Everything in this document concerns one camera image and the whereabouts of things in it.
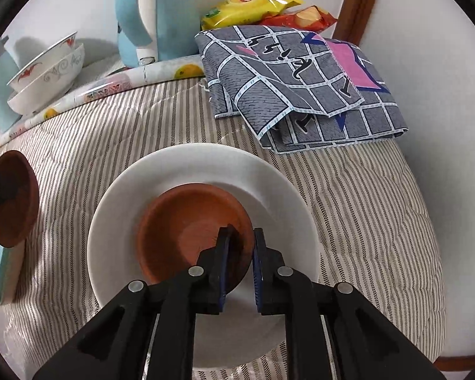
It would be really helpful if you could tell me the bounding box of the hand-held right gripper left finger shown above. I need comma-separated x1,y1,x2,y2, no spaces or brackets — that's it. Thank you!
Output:
32,225,240,380

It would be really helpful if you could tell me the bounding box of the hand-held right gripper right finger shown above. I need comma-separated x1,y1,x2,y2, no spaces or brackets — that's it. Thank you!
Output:
252,227,446,380

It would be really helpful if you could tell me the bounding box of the small brown plate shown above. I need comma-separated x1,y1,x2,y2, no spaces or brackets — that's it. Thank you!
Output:
136,184,254,289
0,150,40,248

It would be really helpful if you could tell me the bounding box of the white ceramic plate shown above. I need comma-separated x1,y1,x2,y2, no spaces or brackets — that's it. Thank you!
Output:
87,143,321,371

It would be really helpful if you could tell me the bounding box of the white ceramic bowl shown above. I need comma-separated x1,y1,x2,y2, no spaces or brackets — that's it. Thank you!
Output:
7,43,86,115

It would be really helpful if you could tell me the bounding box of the striped quilted blanket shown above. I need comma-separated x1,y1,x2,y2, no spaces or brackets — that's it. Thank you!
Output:
0,75,448,380

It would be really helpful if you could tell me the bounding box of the rolled fruit print table cover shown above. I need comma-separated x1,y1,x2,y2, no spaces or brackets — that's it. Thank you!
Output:
0,57,206,155

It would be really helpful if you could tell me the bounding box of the grey checked folded cloth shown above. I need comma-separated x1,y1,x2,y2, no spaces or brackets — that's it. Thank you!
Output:
194,25,408,155

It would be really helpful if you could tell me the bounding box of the light blue electric kettle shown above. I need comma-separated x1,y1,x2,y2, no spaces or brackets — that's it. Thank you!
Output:
116,0,200,68

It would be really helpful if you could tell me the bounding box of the yellow snack bag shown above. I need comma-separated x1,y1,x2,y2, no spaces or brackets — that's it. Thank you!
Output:
201,0,303,30

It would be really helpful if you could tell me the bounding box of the red snack bag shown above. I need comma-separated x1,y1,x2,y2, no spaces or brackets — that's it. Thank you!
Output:
259,5,338,34

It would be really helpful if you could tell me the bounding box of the brown wooden rail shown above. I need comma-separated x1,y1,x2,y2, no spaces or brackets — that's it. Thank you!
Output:
435,355,475,373

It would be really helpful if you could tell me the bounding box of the brown wooden door frame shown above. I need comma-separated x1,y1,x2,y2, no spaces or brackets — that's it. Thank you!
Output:
334,0,384,44

